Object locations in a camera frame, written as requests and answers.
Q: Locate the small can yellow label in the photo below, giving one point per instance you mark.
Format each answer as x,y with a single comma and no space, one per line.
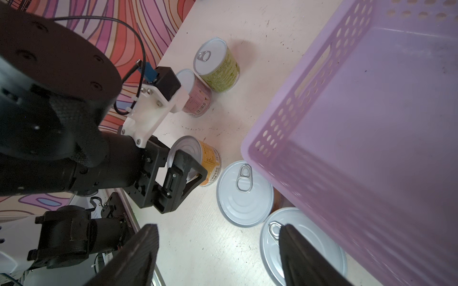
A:
244,197

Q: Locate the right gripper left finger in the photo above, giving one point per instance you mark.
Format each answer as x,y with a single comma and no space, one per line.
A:
135,263

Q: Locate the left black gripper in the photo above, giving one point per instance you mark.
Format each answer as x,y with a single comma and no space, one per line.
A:
181,179

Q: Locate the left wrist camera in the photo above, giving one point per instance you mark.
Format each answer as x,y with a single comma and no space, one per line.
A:
161,93

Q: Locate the small can pink label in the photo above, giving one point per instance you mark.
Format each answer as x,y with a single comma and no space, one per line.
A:
269,243

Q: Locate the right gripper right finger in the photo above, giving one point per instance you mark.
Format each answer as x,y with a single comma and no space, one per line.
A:
302,264

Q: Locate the purple plastic basket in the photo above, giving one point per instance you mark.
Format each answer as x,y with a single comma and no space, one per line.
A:
363,138

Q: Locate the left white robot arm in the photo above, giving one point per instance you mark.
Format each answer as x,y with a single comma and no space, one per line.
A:
56,89

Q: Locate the small can green label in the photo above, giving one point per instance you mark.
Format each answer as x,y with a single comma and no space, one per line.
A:
216,65

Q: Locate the small can orange label front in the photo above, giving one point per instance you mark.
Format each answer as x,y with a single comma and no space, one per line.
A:
204,154

